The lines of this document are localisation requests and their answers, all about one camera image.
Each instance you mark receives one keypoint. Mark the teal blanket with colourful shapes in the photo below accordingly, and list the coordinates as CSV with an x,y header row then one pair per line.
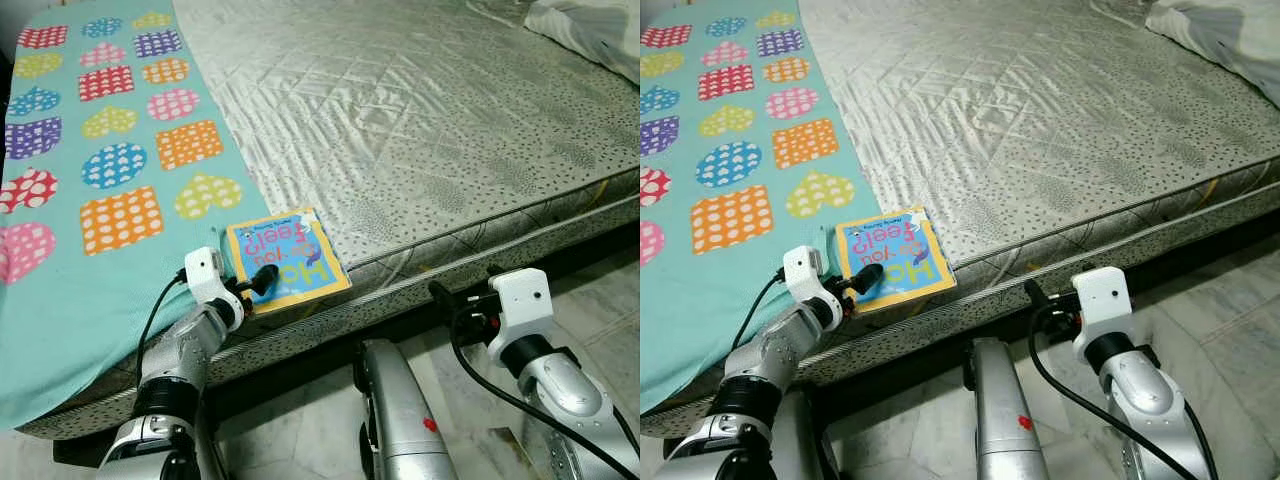
x,y
720,290
100,300

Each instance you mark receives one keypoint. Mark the silver robot right leg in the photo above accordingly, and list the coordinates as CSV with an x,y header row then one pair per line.
x,y
400,420
1005,420

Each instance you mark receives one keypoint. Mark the grey quilted mattress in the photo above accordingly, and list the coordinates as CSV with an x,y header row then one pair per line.
x,y
400,100
1020,100

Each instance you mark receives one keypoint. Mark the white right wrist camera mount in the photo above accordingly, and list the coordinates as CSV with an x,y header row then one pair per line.
x,y
520,300
1102,298

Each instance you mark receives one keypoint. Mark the white pillow with green tree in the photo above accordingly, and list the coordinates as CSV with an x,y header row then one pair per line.
x,y
1220,35
590,30

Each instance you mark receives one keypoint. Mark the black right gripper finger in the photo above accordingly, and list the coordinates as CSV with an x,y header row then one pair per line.
x,y
442,294
1037,292

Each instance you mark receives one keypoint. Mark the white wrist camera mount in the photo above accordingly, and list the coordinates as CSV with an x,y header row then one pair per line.
x,y
1102,298
203,272
803,270
520,300

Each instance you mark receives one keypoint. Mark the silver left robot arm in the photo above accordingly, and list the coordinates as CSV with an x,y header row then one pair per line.
x,y
770,360
175,360

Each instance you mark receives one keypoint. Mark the blue and yellow children's book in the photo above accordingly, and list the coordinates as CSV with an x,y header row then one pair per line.
x,y
300,255
905,250

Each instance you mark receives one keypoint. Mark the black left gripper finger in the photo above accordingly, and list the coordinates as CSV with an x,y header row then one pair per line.
x,y
867,280
264,280

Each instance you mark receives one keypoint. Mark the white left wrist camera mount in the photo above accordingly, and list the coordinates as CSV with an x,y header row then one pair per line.
x,y
803,270
203,272

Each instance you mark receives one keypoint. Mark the black bed base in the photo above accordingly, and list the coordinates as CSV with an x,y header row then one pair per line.
x,y
1010,320
420,315

